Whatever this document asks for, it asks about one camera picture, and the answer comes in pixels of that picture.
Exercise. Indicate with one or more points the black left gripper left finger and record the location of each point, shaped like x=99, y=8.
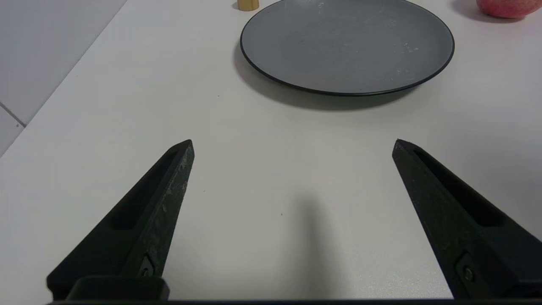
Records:
x=144, y=220

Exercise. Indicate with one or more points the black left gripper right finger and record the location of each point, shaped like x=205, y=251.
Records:
x=449, y=220

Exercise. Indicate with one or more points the red peach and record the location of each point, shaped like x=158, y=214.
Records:
x=506, y=7

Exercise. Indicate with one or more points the gray round plate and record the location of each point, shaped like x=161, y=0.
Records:
x=347, y=46

